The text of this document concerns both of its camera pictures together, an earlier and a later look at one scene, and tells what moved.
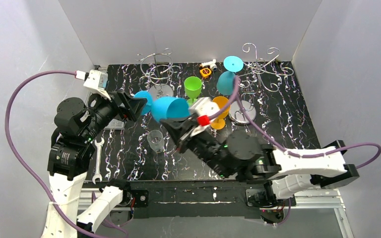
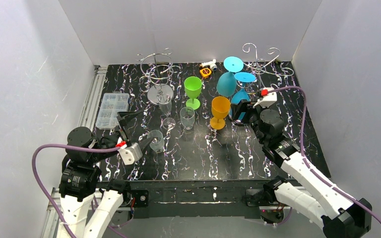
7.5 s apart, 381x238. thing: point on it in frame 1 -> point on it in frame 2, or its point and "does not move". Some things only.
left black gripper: (117, 105) -> (123, 133)
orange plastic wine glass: (218, 122) does not move
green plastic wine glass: (192, 86) does not move
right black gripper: (184, 135) -> (240, 112)
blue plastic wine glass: (163, 107) -> (242, 94)
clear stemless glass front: (156, 140) does not move
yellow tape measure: (205, 72) does not move
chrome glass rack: (158, 69) does not move
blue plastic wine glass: (225, 80) does not move
